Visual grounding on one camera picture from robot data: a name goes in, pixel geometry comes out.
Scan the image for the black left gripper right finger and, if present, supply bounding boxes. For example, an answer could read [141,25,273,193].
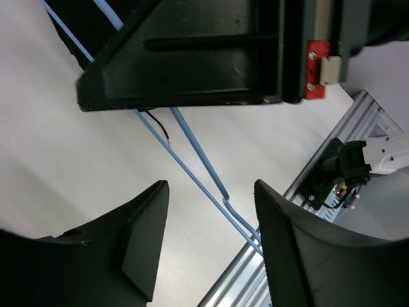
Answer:
[254,180,408,306]

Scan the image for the black trousers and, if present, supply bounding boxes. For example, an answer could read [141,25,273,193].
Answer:
[43,1,136,68]

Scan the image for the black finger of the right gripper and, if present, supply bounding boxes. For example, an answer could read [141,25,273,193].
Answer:
[76,1,302,112]

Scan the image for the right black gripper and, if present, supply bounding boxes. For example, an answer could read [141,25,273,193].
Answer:
[300,1,408,99]

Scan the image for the grey slotted cable duct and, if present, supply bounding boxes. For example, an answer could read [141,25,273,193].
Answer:
[316,188,356,223]

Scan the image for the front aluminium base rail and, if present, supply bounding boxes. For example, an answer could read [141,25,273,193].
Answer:
[201,91,408,306]

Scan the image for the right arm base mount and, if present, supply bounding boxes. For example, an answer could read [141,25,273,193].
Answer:
[300,138,358,210]

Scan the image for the light blue wire hanger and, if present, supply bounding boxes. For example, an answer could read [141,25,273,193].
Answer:
[40,1,264,257]

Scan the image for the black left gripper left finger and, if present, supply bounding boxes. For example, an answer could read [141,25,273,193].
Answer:
[1,180,169,306]

